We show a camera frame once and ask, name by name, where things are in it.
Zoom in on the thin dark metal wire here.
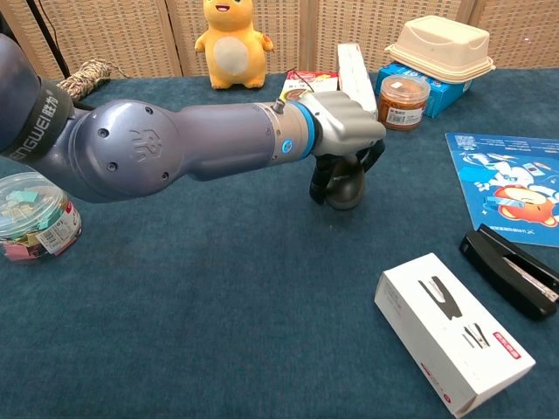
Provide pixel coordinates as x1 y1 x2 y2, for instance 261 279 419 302
286 69 316 94

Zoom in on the black stapler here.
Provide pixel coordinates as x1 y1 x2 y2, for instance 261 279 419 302
459 223 559 322

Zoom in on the beige plastic lunch container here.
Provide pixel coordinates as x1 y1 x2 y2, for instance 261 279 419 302
384 15 496 82

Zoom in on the clear jar of binder clips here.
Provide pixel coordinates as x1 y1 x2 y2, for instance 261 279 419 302
0 171 83 264

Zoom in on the blue cartoon booklet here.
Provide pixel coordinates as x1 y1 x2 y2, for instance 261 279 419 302
445 132 559 249

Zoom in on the black stand pole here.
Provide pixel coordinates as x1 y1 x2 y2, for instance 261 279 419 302
25 0 71 79

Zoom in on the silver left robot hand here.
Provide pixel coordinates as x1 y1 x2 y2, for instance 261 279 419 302
298 90 388 205

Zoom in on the bundle of twine rope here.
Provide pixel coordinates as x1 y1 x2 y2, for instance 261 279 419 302
55 59 131 100

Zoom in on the white stapler box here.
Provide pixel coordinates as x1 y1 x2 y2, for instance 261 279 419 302
374 252 537 419

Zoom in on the red and white food box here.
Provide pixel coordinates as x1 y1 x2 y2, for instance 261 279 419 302
279 71 340 104

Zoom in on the black wired computer mouse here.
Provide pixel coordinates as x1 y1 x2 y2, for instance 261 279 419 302
325 152 367 211

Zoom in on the blue cardboard box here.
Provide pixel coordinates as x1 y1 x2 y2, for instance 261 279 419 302
376 61 473 119

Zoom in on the clear jar of rubber bands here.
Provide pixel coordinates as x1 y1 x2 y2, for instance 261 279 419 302
377 73 432 132

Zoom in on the wicker folding screen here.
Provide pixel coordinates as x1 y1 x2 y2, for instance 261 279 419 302
0 0 559 81

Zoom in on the long white wrapped package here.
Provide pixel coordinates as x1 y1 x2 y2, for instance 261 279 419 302
336 43 379 121

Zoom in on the yellow plush toy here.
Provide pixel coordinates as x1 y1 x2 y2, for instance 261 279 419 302
194 0 276 91

